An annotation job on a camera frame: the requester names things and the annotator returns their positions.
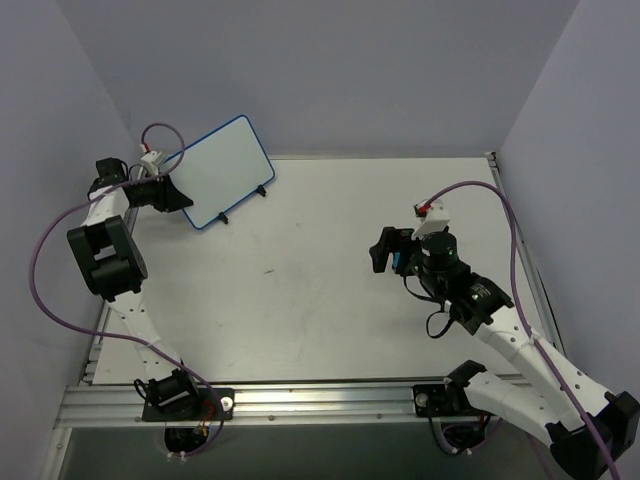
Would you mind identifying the blue framed whiteboard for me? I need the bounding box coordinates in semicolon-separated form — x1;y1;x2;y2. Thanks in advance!
170;115;276;230

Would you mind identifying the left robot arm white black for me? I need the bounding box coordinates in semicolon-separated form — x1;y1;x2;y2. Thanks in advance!
67;158;202;419

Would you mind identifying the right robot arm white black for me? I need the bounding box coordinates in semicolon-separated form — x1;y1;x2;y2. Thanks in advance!
369;227;639;479

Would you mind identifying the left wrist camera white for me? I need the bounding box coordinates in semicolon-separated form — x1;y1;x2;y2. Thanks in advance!
136;143;167;177

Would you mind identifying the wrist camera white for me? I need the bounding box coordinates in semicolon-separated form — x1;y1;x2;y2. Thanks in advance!
136;143;167;177
412;199;450;240

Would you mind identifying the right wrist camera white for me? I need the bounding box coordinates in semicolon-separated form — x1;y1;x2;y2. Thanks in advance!
412;199;450;240

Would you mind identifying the metal wire easel stand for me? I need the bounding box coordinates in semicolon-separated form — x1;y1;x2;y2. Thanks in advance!
217;184;269;226

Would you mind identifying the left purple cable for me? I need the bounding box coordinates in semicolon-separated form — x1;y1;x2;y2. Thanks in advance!
28;122;226;459

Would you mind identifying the purple cable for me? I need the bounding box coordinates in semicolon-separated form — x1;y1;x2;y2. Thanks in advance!
28;122;226;459
424;180;621;480

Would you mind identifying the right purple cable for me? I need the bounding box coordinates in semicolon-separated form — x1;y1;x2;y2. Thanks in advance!
424;180;621;480

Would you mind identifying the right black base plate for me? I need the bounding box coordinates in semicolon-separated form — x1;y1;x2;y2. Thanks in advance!
412;383;485;418

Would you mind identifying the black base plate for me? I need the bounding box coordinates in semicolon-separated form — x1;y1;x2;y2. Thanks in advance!
412;383;485;418
141;386;235;422

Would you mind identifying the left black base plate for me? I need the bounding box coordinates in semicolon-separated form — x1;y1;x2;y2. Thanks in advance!
141;386;235;422

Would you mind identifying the aluminium mounting rail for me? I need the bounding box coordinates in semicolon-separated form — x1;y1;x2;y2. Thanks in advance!
53;377;531;432

